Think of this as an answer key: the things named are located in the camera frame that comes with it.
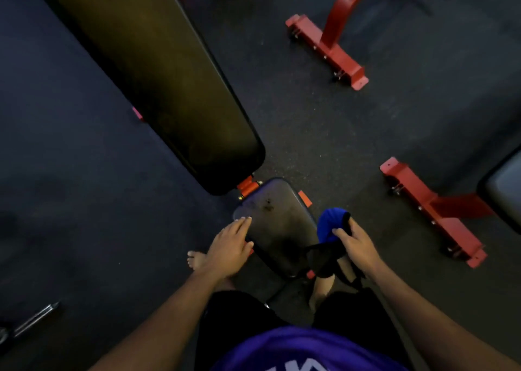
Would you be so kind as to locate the person's left hand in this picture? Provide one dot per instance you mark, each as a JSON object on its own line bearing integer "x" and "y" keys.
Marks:
{"x": 226, "y": 252}

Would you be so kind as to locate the person's right hand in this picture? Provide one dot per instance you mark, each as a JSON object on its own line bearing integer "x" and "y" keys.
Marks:
{"x": 360, "y": 250}

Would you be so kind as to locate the person's left thumb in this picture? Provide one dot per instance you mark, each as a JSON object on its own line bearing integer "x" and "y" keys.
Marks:
{"x": 248, "y": 246}

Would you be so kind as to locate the person's right thumb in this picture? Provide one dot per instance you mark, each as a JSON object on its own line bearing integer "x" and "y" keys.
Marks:
{"x": 341, "y": 234}

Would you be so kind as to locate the blue and black cloth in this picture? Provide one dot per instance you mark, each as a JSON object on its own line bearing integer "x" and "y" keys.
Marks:
{"x": 329, "y": 224}

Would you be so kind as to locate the person's right forearm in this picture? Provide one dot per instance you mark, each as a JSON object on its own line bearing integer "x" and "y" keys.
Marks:
{"x": 431, "y": 326}

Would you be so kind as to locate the person's left forearm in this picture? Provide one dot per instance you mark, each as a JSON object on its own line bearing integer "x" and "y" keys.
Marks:
{"x": 163, "y": 326}

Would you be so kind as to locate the black bench seat pad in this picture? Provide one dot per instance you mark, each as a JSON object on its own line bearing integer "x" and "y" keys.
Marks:
{"x": 276, "y": 224}

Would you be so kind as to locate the person's left foot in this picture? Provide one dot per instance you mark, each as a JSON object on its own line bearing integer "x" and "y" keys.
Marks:
{"x": 196, "y": 260}

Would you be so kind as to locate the person's foot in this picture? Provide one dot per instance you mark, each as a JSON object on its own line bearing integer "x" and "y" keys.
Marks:
{"x": 321, "y": 291}
{"x": 196, "y": 260}

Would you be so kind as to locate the person's right foot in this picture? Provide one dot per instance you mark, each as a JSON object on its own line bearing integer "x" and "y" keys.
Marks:
{"x": 321, "y": 291}

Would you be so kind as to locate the person's black shorts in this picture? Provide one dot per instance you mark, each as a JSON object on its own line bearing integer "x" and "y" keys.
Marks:
{"x": 240, "y": 313}

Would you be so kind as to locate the red floor-bolted bench base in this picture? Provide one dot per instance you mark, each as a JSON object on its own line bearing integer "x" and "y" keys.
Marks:
{"x": 439, "y": 212}

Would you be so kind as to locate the person's purple shirt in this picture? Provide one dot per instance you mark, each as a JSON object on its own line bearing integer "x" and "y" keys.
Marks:
{"x": 301, "y": 350}

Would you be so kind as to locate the grey-black padded seat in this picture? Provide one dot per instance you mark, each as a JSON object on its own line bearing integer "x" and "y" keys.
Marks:
{"x": 504, "y": 187}

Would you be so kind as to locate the long black bench back pad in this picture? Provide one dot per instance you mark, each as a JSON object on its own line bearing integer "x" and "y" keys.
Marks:
{"x": 163, "y": 77}

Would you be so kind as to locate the metal bar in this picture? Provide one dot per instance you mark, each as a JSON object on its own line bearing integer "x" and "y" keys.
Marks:
{"x": 34, "y": 320}

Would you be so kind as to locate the red curved machine frame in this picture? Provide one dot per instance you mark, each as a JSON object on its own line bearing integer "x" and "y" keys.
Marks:
{"x": 338, "y": 53}

